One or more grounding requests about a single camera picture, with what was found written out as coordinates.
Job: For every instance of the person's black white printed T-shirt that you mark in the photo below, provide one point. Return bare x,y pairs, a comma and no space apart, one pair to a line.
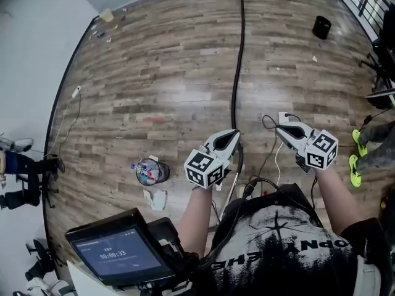
287,257

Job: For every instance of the person's left forearm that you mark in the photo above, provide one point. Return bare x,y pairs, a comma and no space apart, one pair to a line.
197,224

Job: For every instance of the person's beige left shoe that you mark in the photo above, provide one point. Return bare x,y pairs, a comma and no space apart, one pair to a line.
241,190

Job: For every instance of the black mesh bin with litter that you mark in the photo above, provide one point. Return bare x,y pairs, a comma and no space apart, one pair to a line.
152,173

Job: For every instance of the white paper scrap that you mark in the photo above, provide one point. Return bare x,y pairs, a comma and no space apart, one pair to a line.
314,59

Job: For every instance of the person's right forearm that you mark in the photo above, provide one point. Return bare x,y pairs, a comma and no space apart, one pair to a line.
339,202

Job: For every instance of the chest-mounted tablet screen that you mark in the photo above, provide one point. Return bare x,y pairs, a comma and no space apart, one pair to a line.
120,251

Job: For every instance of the black office chair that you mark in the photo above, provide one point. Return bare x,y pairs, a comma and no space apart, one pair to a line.
385,51

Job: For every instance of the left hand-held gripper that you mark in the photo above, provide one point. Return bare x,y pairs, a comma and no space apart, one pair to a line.
203,168

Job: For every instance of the crumpled white tissue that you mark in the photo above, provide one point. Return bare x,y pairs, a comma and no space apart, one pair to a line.
157,200

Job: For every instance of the black swivel chair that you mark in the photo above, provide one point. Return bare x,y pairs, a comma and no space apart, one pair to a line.
40,257
24,193

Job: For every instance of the person's black trousers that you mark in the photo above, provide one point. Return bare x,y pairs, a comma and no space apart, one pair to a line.
287,196

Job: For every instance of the white table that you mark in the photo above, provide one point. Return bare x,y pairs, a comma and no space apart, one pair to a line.
89,282

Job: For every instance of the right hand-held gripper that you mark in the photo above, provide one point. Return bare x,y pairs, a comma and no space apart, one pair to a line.
322,150

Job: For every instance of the yellow bucket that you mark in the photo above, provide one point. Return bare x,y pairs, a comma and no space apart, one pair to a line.
106,15

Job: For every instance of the black round waste bin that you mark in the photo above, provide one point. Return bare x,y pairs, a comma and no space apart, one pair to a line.
321,28

